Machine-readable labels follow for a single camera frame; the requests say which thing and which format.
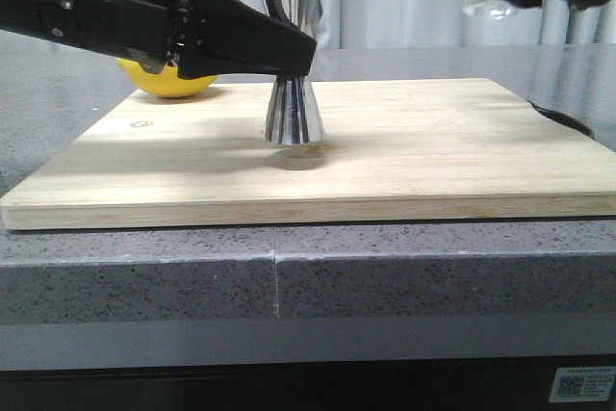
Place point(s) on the grey curtain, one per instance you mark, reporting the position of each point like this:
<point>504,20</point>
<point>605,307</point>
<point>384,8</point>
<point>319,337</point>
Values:
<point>380,24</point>

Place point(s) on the clear glass measuring beaker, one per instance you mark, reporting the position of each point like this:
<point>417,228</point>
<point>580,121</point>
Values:
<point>488,9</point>

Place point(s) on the silver metal jigger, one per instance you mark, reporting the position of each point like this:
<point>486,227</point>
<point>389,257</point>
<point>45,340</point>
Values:
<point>293,116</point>

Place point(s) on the yellow lemon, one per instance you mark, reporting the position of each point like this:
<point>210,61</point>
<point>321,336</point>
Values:
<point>166,84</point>

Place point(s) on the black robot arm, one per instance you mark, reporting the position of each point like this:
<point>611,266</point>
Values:
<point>84,24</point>

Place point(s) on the light wooden cutting board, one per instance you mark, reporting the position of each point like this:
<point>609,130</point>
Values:
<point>393,150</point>

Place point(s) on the white QR code label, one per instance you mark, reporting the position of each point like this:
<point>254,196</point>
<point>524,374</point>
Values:
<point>582,384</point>

